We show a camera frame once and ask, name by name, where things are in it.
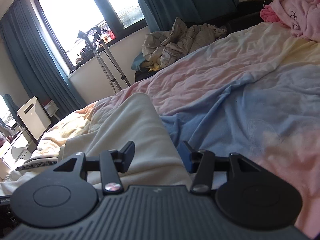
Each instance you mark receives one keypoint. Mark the white back chair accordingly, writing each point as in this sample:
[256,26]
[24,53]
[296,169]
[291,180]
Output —
[34,117]

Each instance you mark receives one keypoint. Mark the teal pillow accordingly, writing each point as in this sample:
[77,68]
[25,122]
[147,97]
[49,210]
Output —
[138,62]

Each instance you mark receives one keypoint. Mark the right teal curtain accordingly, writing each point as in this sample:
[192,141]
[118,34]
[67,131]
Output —
[160,14]

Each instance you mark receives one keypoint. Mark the teal curtain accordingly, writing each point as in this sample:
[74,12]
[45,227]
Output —
[37,68]
[160,14]

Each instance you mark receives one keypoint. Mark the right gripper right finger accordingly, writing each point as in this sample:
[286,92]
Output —
[198,162]

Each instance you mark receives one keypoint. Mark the white dresser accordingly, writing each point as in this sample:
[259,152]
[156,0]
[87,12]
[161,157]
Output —
[15,153]

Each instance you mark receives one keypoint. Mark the pink fluffy garment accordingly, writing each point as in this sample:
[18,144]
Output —
[301,16]

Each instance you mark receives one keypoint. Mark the pastel bed blanket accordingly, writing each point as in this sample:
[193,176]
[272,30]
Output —
[255,92]

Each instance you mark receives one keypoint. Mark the cream zip-up sweater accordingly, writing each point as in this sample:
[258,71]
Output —
[101,126]

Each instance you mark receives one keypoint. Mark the wavy vanity mirror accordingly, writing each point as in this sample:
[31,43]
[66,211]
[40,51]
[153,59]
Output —
[9,112]

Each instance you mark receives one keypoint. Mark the left teal curtain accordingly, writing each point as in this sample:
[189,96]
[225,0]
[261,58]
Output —
[37,68]

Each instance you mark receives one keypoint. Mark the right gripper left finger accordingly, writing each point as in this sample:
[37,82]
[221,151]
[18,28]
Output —
[113,162]

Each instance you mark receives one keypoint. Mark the black framed window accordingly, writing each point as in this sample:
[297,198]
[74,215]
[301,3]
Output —
[63,19]

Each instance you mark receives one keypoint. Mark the black sofa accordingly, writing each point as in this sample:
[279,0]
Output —
[247,14]

